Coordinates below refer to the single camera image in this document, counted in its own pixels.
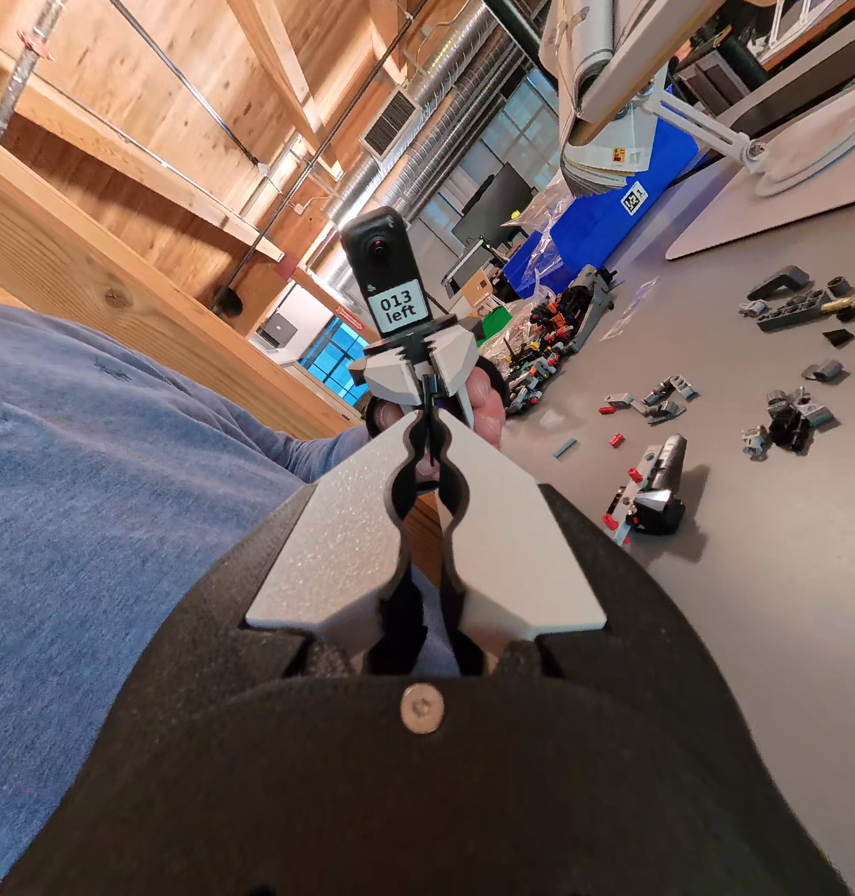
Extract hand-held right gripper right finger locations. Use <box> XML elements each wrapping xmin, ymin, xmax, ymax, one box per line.
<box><xmin>435</xmin><ymin>412</ymin><xmax>608</xmax><ymax>673</ymax></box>

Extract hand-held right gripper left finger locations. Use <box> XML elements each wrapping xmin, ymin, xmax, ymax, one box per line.
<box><xmin>246</xmin><ymin>412</ymin><xmax>428</xmax><ymax>673</ymax></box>

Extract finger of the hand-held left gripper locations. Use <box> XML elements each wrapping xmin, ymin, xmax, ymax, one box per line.
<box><xmin>434</xmin><ymin>336</ymin><xmax>479</xmax><ymax>424</ymax></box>
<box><xmin>361</xmin><ymin>350</ymin><xmax>428</xmax><ymax>410</ymax></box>

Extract long light grey lego beam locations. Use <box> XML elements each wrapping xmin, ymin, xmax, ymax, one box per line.
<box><xmin>603</xmin><ymin>446</ymin><xmax>666</xmax><ymax>544</ymax></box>

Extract black angled lego piece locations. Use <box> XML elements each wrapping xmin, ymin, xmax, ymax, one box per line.
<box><xmin>627</xmin><ymin>486</ymin><xmax>687</xmax><ymax>537</ymax></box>

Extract dark curved lego panel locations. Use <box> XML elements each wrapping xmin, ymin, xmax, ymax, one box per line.
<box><xmin>641</xmin><ymin>433</ymin><xmax>689</xmax><ymax>491</ymax></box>

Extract partly built lego model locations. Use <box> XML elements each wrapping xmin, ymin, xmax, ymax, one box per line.
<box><xmin>498</xmin><ymin>266</ymin><xmax>617</xmax><ymax>415</ymax></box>

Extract cluster of grey lego connectors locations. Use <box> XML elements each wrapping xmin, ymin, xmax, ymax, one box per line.
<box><xmin>635</xmin><ymin>374</ymin><xmax>699</xmax><ymax>425</ymax></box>

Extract lego instruction booklet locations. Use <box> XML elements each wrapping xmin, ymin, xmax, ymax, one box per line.
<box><xmin>540</xmin><ymin>0</ymin><xmax>722</xmax><ymax>197</ymax></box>

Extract cluster of dark lego connectors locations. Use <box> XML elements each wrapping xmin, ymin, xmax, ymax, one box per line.
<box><xmin>764</xmin><ymin>390</ymin><xmax>834</xmax><ymax>452</ymax></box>

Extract dark grey curved lego brick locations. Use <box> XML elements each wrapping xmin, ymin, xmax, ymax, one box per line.
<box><xmin>747</xmin><ymin>266</ymin><xmax>812</xmax><ymax>301</ymax></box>

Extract dark grey angled lego beam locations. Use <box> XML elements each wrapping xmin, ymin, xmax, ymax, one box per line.
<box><xmin>758</xmin><ymin>292</ymin><xmax>837</xmax><ymax>330</ymax></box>

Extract person's left hand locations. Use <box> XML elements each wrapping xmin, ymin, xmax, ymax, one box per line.
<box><xmin>366</xmin><ymin>357</ymin><xmax>510</xmax><ymax>452</ymax></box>

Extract window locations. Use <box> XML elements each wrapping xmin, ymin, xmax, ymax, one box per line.
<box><xmin>299</xmin><ymin>317</ymin><xmax>372</xmax><ymax>407</ymax></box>

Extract green storage bin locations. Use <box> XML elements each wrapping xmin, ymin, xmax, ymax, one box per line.
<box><xmin>477</xmin><ymin>306</ymin><xmax>515</xmax><ymax>348</ymax></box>

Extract cardboard box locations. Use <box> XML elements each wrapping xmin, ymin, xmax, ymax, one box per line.
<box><xmin>456</xmin><ymin>269</ymin><xmax>496</xmax><ymax>312</ymax></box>

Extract black monitor screen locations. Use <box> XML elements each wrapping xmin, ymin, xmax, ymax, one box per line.
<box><xmin>452</xmin><ymin>164</ymin><xmax>535</xmax><ymax>250</ymax></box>

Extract small clear plastic bag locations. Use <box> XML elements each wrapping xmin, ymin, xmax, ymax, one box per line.
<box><xmin>602</xmin><ymin>278</ymin><xmax>662</xmax><ymax>344</ymax></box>

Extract blue storage bin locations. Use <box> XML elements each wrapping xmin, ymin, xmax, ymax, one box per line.
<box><xmin>505</xmin><ymin>119</ymin><xmax>701</xmax><ymax>298</ymax></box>

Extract person's blue clothing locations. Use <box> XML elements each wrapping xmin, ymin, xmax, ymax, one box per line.
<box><xmin>0</xmin><ymin>301</ymin><xmax>456</xmax><ymax>896</ymax></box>

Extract wooden ceiling beams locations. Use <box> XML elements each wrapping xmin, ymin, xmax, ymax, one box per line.
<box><xmin>0</xmin><ymin>0</ymin><xmax>470</xmax><ymax>438</ymax></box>

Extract white device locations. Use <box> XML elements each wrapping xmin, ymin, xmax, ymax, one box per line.
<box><xmin>638</xmin><ymin>0</ymin><xmax>855</xmax><ymax>197</ymax></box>

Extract silver ventilation duct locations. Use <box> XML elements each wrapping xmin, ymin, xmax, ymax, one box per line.
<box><xmin>327</xmin><ymin>0</ymin><xmax>540</xmax><ymax>225</ymax></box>

